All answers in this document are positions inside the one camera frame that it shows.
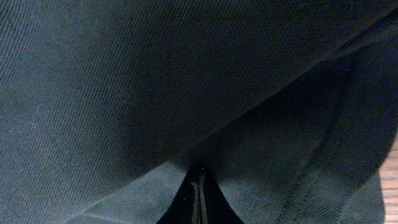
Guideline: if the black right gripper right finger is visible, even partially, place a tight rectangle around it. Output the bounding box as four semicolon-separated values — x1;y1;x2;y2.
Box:
199;168;244;224

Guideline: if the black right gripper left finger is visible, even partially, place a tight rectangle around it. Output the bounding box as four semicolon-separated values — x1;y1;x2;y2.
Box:
157;168;200;224

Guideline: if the black polo shirt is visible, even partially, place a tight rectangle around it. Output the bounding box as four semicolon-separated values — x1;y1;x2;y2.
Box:
1;0;397;223

